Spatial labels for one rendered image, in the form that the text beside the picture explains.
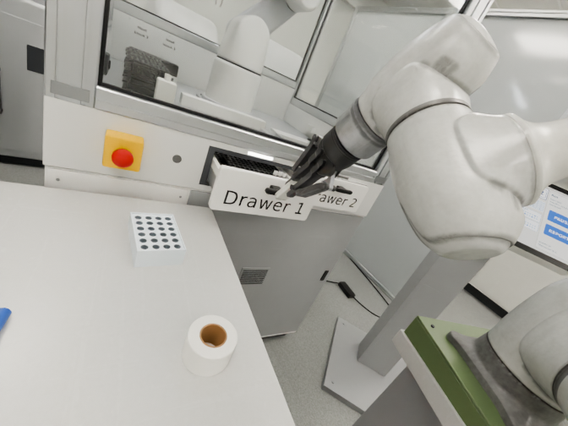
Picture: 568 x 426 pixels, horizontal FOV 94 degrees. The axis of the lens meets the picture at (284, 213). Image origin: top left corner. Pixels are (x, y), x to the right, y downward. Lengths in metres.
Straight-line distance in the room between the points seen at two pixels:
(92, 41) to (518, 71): 2.16
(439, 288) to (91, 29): 1.42
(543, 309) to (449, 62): 0.44
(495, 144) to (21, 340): 0.56
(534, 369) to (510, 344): 0.05
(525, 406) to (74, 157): 0.98
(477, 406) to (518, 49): 2.08
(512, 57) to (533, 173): 2.04
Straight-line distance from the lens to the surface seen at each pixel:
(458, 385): 0.65
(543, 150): 0.35
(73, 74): 0.70
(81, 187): 0.78
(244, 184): 0.65
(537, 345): 0.63
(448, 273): 1.37
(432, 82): 0.38
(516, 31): 2.43
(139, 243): 0.55
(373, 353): 1.63
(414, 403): 0.77
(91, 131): 0.72
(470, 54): 0.40
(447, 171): 0.31
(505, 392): 0.68
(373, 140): 0.44
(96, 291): 0.51
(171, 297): 0.51
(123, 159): 0.65
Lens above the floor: 1.13
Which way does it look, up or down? 24 degrees down
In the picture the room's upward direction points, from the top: 24 degrees clockwise
